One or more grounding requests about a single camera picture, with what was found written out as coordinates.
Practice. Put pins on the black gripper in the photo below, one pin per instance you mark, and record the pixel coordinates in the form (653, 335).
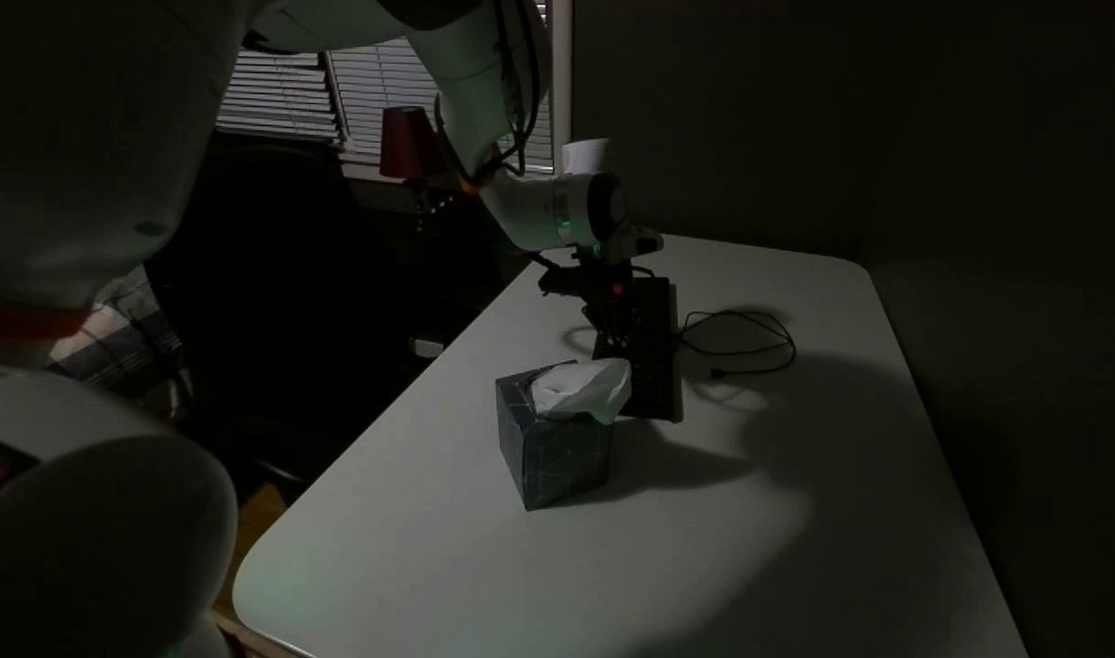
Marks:
(606, 279)

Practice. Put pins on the blurry grey rounded object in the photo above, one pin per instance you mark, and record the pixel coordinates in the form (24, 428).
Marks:
(82, 523)

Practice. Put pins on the white tissue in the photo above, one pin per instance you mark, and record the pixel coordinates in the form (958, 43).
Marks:
(578, 390)

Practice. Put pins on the dark blue tissue box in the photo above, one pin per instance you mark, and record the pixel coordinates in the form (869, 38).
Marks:
(558, 457)

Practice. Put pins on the red cup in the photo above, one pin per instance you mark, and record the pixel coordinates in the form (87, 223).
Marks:
(403, 142)

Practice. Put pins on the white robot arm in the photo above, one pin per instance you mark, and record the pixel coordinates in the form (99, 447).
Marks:
(505, 112)

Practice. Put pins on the white window blinds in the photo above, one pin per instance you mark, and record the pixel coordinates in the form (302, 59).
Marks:
(358, 98)

